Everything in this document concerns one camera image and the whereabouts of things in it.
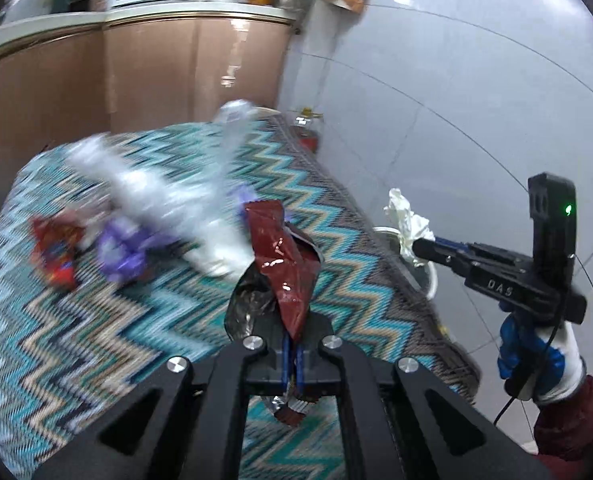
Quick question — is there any red snack packet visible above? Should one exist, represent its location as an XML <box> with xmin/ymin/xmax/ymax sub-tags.
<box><xmin>30</xmin><ymin>212</ymin><xmax>85</xmax><ymax>290</ymax></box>

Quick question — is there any zigzag patterned woven mat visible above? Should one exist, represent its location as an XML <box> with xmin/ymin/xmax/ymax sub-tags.
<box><xmin>0</xmin><ymin>117</ymin><xmax>481</xmax><ymax>479</ymax></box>

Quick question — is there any dark red foil wrapper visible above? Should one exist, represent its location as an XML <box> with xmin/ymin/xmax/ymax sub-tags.
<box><xmin>244</xmin><ymin>200</ymin><xmax>322</xmax><ymax>342</ymax></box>

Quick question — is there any white tissue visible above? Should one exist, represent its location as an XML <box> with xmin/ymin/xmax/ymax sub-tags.
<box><xmin>384</xmin><ymin>188</ymin><xmax>435</xmax><ymax>264</ymax></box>

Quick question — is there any cooking oil bottle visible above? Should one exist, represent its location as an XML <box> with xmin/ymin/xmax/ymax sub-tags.
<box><xmin>291</xmin><ymin>107</ymin><xmax>322</xmax><ymax>154</ymax></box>

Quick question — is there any purple plastic bag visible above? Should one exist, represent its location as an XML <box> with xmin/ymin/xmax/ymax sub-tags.
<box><xmin>96</xmin><ymin>214</ymin><xmax>178</xmax><ymax>285</ymax></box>

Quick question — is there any brown kitchen cabinet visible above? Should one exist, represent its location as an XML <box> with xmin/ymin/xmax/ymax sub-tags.
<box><xmin>0</xmin><ymin>2</ymin><xmax>294</xmax><ymax>210</ymax></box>

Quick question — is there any black right gripper camera mount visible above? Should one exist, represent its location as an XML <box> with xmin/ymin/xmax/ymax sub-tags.
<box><xmin>527</xmin><ymin>172</ymin><xmax>577</xmax><ymax>289</ymax></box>

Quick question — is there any clear plastic bag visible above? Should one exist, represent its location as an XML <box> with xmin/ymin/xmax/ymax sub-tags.
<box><xmin>68</xmin><ymin>100</ymin><xmax>257</xmax><ymax>282</ymax></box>

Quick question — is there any right hand blue white glove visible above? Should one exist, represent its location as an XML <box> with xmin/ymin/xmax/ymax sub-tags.
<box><xmin>497</xmin><ymin>304</ymin><xmax>587</xmax><ymax>405</ymax></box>

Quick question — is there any dark red right sleeve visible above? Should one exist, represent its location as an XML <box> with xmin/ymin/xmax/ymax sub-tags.
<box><xmin>534</xmin><ymin>375</ymin><xmax>593</xmax><ymax>478</ymax></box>

